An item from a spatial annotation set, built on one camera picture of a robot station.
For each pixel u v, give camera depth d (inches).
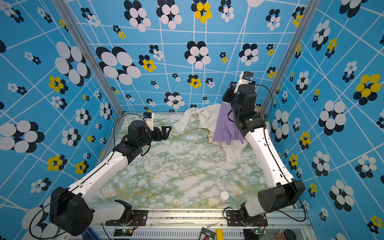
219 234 27.1
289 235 24.0
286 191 15.2
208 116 45.5
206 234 26.8
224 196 29.1
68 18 28.2
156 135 27.4
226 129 34.3
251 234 27.4
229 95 23.9
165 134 27.9
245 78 21.7
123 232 28.4
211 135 40.3
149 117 27.3
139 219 28.6
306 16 28.0
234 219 28.4
